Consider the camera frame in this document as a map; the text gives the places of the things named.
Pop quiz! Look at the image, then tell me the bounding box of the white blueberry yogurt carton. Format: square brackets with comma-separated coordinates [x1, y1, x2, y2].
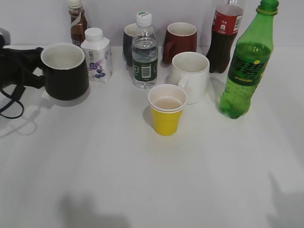
[81, 28, 114, 83]

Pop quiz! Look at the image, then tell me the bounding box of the yellow paper cup stack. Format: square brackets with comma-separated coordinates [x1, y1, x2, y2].
[148, 84, 187, 136]

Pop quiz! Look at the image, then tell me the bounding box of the black mug white inside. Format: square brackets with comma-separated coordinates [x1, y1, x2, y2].
[40, 43, 89, 101]

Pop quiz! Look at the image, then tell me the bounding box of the cola bottle red label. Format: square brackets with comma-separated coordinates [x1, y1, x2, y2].
[207, 0, 244, 73]

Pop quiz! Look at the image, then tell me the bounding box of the green soda bottle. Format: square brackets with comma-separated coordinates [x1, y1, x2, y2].
[218, 0, 279, 119]

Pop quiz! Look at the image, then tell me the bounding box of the clear water bottle green label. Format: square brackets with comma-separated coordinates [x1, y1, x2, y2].
[132, 11, 158, 89]

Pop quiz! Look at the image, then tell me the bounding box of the dark grey mug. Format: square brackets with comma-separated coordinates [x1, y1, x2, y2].
[123, 23, 137, 67]

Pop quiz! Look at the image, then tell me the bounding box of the black cable loop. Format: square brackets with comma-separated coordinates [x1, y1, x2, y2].
[0, 85, 26, 119]

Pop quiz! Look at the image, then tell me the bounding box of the brown coffee drink bottle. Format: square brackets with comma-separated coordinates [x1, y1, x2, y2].
[68, 0, 88, 47]

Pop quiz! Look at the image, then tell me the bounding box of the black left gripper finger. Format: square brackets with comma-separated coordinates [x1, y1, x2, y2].
[25, 74, 45, 89]
[23, 47, 43, 71]

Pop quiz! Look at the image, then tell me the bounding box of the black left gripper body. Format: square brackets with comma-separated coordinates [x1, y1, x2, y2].
[0, 28, 25, 95]

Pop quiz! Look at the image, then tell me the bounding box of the dark red mug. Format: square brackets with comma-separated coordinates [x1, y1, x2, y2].
[162, 22, 197, 64]

